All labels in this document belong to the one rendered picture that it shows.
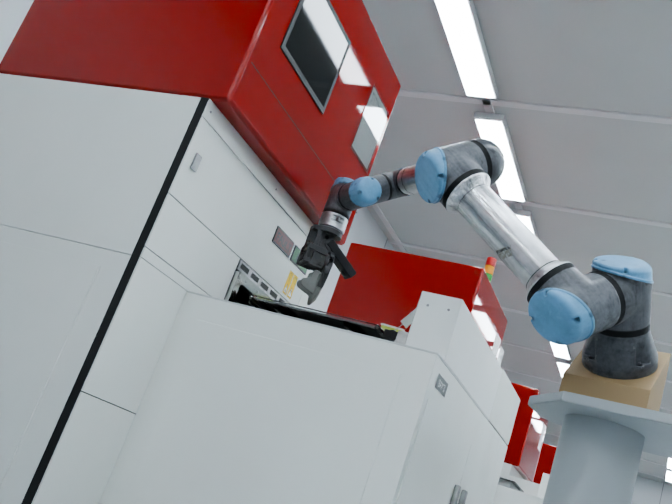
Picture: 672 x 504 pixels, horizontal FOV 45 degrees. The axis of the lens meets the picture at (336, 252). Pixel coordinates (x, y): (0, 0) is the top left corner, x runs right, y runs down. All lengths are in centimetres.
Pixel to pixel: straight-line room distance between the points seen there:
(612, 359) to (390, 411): 46
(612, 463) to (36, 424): 114
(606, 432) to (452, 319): 37
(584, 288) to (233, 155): 89
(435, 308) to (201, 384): 54
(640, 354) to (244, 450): 83
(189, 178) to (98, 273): 29
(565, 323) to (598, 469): 29
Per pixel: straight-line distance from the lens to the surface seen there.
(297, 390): 171
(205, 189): 191
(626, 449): 171
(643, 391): 171
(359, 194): 208
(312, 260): 213
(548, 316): 160
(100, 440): 182
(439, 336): 172
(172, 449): 181
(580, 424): 171
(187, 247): 189
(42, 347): 182
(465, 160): 177
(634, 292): 168
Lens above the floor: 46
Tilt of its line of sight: 17 degrees up
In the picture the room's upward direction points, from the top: 20 degrees clockwise
